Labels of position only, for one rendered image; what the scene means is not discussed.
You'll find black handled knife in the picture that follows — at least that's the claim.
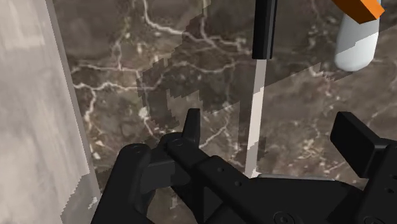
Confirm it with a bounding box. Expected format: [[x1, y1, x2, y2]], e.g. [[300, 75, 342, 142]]
[[244, 0, 279, 179]]

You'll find orange block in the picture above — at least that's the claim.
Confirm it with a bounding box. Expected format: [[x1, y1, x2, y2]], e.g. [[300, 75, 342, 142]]
[[331, 0, 386, 25]]

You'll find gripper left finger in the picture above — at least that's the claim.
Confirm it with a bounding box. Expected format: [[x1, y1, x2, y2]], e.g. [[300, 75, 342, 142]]
[[90, 108, 256, 224]]

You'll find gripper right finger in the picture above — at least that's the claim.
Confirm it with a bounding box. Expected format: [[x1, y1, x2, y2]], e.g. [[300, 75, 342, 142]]
[[330, 111, 397, 224]]

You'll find white cylindrical bottle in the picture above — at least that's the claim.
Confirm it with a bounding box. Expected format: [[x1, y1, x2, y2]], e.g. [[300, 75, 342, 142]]
[[333, 11, 381, 73]]

